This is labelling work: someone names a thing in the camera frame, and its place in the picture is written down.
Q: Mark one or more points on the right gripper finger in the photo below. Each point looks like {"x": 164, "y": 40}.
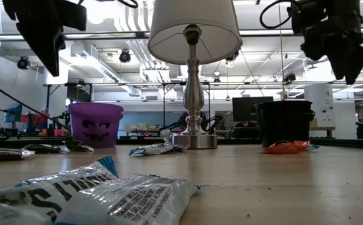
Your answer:
{"x": 339, "y": 67}
{"x": 360, "y": 62}

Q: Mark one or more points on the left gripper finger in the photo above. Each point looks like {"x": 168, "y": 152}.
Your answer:
{"x": 34, "y": 34}
{"x": 72, "y": 15}

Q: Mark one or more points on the black background robot arm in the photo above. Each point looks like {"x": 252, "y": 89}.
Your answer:
{"x": 212, "y": 122}

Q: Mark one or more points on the orange Reese's candy pack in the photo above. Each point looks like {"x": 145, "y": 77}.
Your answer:
{"x": 285, "y": 147}

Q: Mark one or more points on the white cylindrical tank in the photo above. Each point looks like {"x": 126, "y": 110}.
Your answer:
{"x": 320, "y": 104}

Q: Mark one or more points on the black plastic bucket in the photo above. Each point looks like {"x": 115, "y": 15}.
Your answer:
{"x": 284, "y": 125}

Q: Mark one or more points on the blue screen monitor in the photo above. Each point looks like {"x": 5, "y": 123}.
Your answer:
{"x": 14, "y": 113}

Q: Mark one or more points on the black computer monitor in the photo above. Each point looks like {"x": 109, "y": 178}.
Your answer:
{"x": 251, "y": 109}

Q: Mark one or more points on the purple pumpkin face bucket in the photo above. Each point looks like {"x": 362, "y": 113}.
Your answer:
{"x": 95, "y": 115}

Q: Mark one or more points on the silver lamp with white shade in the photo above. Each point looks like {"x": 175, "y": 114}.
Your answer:
{"x": 193, "y": 31}

